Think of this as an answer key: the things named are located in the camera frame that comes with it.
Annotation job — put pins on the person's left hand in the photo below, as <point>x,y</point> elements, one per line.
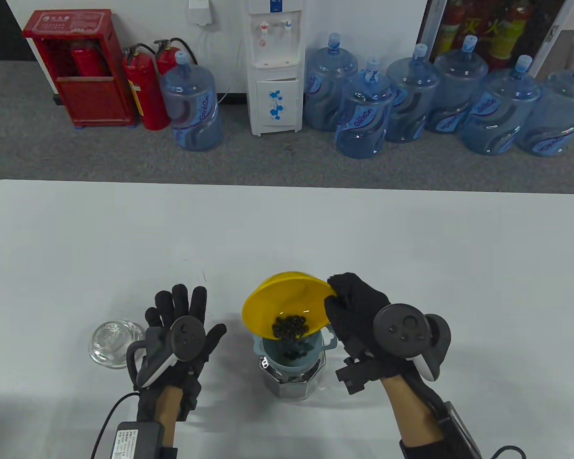
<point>196,301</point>

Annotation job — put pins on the red fire extinguisher cabinet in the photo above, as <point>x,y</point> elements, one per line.
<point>95,100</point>

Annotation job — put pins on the yellow bowl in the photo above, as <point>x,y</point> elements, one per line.
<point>287,296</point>

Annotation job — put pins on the white water dispenser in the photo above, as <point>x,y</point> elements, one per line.
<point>275,76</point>

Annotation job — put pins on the person's right forearm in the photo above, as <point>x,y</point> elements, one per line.
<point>406,411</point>

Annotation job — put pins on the white wall box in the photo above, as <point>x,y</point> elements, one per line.
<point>201,14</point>

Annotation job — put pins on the red fire extinguisher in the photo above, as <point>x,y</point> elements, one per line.
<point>146,95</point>
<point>88,62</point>
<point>165,60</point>

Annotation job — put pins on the black labelled power pack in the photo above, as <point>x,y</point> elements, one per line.
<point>134,442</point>

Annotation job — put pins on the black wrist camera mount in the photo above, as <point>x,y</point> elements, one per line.
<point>354,375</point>

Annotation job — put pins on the black plain power pack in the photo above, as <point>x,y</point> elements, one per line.
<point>459,430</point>

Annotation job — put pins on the blue water jug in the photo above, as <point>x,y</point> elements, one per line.
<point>191,105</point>

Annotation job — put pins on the dark grey right hand controller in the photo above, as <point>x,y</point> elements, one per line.
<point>402,330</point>

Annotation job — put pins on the clear glass jar lid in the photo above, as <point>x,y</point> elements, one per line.
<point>110,344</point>

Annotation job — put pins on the dark grey hand controller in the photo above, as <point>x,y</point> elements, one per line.
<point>402,330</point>
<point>186,337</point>

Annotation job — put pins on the person's left forearm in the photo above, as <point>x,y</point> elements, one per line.
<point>167,411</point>

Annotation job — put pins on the pile of coffee beans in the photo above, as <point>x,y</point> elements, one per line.
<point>289,327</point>

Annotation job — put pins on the dark grey left hand controller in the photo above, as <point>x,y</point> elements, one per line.
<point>186,337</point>

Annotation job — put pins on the glass-door fire hydrant cabinet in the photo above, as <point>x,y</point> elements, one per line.
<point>507,28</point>

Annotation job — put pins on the person's right hand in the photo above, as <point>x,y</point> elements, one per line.
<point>358,306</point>

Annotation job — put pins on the row of blue water jugs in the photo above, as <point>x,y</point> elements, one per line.
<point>363,119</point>

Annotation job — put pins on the blue-grey plastic funnel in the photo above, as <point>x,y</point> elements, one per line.
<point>268,356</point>

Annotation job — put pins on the clear glass jar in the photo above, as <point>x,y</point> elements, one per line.
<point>292,387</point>

